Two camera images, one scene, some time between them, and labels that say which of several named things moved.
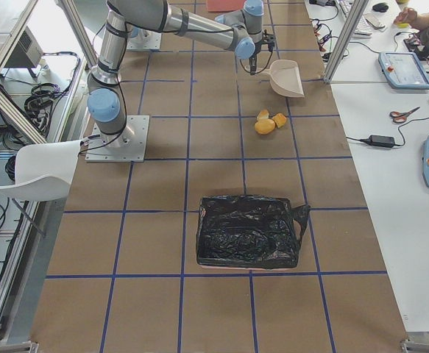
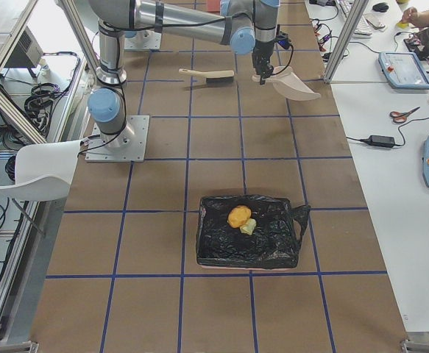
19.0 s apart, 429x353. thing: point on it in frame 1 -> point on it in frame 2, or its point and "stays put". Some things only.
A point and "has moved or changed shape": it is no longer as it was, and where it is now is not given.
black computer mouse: [380, 6] stays put
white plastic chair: [43, 171] stays put
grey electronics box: [28, 53] stays put
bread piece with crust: [279, 119] -> [249, 226]
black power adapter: [380, 140] stays put
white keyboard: [363, 27] stays put
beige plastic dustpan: [285, 78] has moved or changed shape
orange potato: [264, 126] -> [237, 215]
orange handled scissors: [401, 117] stays put
